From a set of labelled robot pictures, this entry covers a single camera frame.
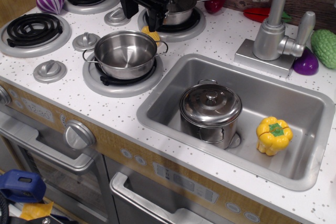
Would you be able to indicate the yellow toy corn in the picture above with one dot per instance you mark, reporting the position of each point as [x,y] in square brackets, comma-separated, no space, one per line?
[150,36]

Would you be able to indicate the silver stove knob back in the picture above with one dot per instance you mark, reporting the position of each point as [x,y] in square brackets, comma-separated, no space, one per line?
[116,18]

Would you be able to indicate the silver stove knob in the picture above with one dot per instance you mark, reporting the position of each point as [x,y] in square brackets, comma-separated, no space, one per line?
[86,41]
[116,18]
[49,71]

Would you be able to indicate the silver stove knob middle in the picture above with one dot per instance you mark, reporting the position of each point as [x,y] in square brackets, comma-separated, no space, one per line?
[86,41]

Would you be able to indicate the front right burner under pan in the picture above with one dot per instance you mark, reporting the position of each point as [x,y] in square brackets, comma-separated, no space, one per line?
[107,86]

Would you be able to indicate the silver stove knob front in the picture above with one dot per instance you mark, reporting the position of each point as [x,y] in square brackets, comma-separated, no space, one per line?
[49,71]

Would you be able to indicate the back right burner under saucepan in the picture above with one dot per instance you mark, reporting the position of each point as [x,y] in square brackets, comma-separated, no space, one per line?
[187,30]

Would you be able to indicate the steel saucepan with lid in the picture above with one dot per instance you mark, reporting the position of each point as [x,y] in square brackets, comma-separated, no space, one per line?
[179,11]

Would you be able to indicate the red toy apple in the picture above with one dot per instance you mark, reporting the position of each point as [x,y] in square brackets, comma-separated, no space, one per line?
[214,6]

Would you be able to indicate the purple striped toy onion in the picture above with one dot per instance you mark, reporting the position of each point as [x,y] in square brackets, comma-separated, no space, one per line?
[50,6]

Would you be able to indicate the front left black burner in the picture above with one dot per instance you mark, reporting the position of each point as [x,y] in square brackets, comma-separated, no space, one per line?
[34,35]

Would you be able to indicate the red toy chili pepper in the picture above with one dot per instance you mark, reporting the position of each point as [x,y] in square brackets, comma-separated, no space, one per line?
[260,14]

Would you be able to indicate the tall steel pot with lid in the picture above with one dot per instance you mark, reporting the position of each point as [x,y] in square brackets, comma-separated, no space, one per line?
[209,112]

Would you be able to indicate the silver toy faucet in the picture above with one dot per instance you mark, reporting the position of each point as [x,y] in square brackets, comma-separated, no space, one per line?
[272,51]

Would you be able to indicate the silver oven dial knob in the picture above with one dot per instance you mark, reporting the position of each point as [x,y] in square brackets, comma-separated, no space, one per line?
[77,136]

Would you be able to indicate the silver small knob left edge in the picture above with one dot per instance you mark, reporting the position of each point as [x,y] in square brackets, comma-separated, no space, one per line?
[4,96]

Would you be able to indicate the purple toy eggplant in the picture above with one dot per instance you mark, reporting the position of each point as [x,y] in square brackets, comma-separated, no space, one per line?
[307,64]

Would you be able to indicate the yellow toy bell pepper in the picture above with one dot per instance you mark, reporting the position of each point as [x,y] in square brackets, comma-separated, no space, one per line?
[274,135]

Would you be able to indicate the green toy bitter gourd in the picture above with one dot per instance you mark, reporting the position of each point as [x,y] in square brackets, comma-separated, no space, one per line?
[323,46]

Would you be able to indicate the blue clamp tool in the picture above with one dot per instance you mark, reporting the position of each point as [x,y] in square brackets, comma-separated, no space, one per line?
[22,186]

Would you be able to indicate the yellow tape piece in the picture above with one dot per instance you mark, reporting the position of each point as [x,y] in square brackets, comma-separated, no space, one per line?
[32,211]

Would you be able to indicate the open steel pan with handles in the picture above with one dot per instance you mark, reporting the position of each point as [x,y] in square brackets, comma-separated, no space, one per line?
[127,55]

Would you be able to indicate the silver oven door handle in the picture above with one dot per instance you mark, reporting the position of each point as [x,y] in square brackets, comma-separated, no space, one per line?
[26,136]

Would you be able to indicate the silver dishwasher door handle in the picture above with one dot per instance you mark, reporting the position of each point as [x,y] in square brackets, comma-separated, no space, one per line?
[150,209]

